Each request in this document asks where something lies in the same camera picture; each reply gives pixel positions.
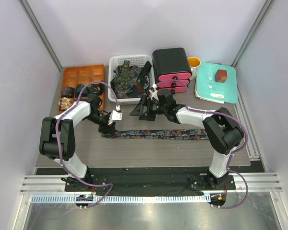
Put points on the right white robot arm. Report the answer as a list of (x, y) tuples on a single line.
[(223, 131)]

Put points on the rolled black dotted tie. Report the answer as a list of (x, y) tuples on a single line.
[(96, 88)]

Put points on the green paisley tie in basket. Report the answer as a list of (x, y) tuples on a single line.
[(124, 77)]

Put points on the rolled brown patterned tie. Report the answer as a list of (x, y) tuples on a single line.
[(68, 92)]

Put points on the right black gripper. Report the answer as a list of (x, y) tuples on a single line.
[(138, 110)]

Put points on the white slotted cable duct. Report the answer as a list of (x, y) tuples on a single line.
[(85, 199)]

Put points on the rolled dark green tie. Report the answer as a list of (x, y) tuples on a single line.
[(80, 88)]

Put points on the navy floral silk tie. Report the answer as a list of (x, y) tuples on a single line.
[(170, 134)]

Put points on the white mug yellow inside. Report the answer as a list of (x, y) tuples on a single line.
[(194, 65)]

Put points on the aluminium frame rail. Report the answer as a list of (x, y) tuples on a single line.
[(256, 182)]

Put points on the orange wooden divided tray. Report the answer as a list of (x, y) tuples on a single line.
[(81, 81)]

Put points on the black pink drawer organizer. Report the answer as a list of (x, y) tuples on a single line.
[(171, 69)]

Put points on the rolled cream floral tie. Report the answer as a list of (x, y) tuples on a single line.
[(65, 103)]

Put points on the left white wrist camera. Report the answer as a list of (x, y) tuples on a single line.
[(114, 117)]

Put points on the black tie in basket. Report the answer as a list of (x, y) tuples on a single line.
[(145, 70)]

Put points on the red brown small box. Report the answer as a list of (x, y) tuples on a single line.
[(221, 75)]

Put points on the teal book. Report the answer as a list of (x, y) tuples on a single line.
[(209, 89)]

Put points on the dark red patterned tie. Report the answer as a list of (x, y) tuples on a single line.
[(137, 90)]

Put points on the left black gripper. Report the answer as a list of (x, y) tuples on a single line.
[(110, 129)]

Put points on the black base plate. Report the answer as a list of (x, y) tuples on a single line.
[(151, 181)]

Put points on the white plastic mesh basket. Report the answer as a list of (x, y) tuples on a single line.
[(138, 60)]

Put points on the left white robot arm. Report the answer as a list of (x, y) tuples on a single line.
[(57, 139)]

